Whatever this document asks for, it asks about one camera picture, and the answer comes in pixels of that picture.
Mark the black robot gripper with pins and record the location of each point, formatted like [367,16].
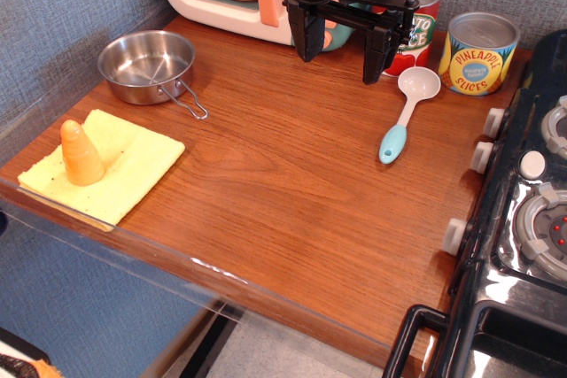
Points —
[390,22]

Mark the orange toy carrot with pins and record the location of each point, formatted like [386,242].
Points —
[82,161]

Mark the tomato sauce can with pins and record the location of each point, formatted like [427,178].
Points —
[417,51]

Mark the white teal measuring spoon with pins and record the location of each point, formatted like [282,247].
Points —
[416,84]

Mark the pineapple slices can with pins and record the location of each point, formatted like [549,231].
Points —
[477,53]

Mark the white stove knob rear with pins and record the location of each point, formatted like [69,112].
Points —
[493,121]

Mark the white stove knob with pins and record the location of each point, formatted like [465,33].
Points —
[453,236]
[493,121]
[481,156]

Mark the white stove knob middle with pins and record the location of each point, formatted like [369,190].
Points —
[481,156]

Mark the small steel pan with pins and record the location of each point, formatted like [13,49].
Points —
[152,67]

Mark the white stove knob front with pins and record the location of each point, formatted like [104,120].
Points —
[453,236]

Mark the yellow cloth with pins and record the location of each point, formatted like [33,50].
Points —
[135,159]

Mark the black toy stove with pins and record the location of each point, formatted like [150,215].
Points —
[507,314]

